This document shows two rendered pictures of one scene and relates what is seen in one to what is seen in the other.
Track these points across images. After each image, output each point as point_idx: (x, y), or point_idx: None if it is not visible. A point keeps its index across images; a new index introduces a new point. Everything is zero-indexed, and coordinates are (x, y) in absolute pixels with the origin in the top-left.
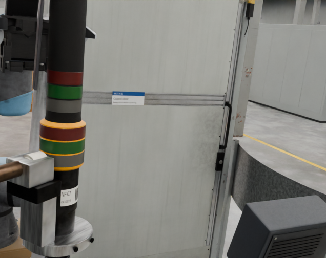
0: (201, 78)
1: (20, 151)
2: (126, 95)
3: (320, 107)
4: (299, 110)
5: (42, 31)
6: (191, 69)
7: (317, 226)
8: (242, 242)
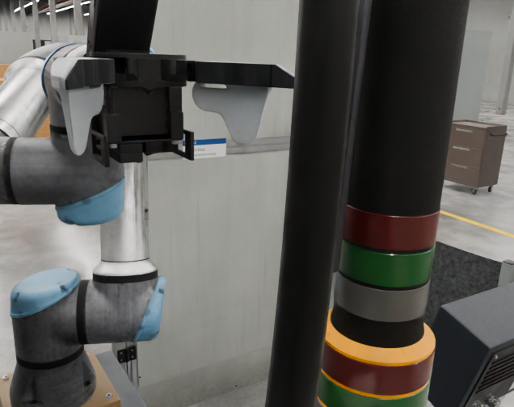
0: None
1: (48, 224)
2: (201, 144)
3: None
4: None
5: (174, 78)
6: (285, 102)
7: None
8: (438, 362)
